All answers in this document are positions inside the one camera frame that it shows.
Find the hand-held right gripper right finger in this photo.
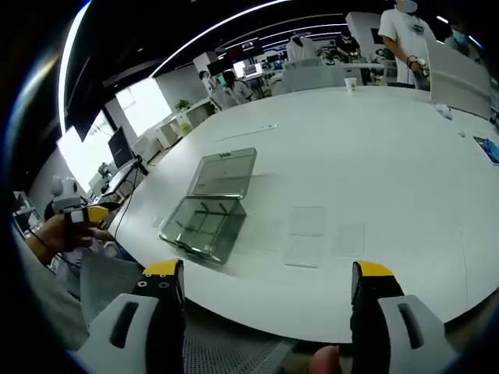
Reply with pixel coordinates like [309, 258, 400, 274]
[349, 260, 465, 374]

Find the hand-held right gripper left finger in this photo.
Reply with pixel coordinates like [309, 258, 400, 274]
[76, 258, 187, 374]

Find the clear plastic divider sheet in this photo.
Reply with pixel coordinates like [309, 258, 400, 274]
[289, 205, 325, 238]
[283, 235, 324, 269]

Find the smoky clear dual guide fixture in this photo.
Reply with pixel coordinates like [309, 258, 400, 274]
[157, 146, 258, 266]

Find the person's left hand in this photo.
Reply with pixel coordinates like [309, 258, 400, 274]
[26, 213, 97, 260]

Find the person's right hand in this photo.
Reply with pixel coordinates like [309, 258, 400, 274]
[309, 345, 343, 374]

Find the black computer monitor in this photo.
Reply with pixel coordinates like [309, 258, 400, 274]
[108, 125, 136, 168]

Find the person's grey clothing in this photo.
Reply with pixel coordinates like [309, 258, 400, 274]
[10, 229, 91, 354]

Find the long clear plastic strip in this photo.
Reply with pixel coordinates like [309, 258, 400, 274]
[214, 122, 281, 142]

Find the blue patterned booklet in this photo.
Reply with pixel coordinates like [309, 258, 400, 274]
[472, 135, 499, 164]

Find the white upright panel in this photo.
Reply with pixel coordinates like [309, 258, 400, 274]
[427, 38, 493, 120]

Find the black cable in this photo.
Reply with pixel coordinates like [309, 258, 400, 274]
[111, 159, 143, 238]

